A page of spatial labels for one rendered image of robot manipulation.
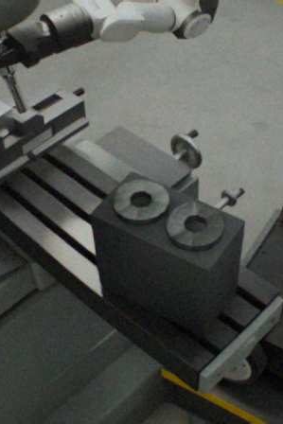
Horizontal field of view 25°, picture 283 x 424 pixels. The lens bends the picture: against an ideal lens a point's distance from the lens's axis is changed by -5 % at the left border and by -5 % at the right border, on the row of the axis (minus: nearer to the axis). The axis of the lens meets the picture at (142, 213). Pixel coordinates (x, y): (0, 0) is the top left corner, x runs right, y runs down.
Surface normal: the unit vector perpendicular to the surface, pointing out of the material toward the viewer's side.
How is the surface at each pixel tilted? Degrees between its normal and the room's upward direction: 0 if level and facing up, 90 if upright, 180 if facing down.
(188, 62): 0
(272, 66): 0
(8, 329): 90
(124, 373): 0
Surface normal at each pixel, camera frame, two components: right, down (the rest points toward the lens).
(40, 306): 0.71, 0.49
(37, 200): -0.04, -0.69
